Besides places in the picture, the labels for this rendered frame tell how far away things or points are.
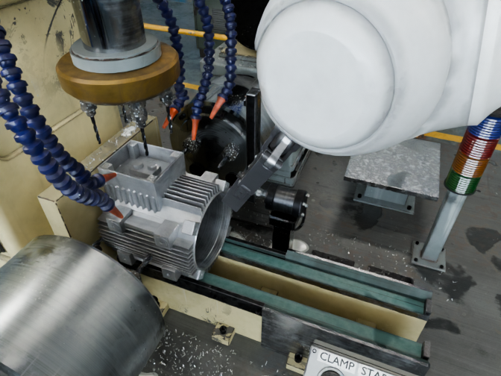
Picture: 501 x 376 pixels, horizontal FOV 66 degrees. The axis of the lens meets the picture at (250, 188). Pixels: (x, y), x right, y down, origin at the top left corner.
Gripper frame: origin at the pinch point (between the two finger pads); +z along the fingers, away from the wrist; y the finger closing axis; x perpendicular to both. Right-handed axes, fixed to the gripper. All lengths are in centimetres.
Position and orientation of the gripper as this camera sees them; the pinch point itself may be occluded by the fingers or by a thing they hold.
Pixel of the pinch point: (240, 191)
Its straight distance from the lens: 57.0
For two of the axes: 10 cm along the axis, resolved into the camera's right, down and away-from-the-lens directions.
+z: -4.7, 5.5, 6.9
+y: -3.7, 5.9, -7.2
